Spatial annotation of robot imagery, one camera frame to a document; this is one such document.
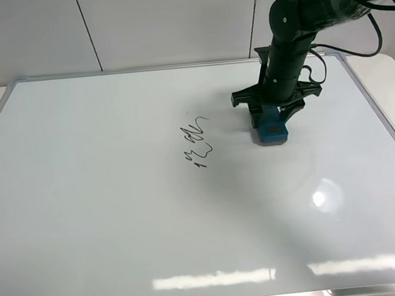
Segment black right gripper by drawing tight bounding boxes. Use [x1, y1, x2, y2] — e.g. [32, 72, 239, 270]
[231, 77, 322, 129]

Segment blue board eraser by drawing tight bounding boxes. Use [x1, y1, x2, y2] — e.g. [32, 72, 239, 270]
[255, 106, 289, 146]

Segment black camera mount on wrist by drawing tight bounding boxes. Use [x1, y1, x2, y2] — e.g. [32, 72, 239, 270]
[254, 46, 276, 87]

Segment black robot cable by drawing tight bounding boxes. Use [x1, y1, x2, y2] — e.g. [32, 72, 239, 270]
[286, 0, 395, 87]

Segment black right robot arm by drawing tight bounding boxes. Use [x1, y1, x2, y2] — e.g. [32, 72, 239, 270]
[231, 0, 395, 129]

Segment white whiteboard with aluminium frame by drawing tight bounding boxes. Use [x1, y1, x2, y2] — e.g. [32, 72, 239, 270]
[0, 54, 395, 296]

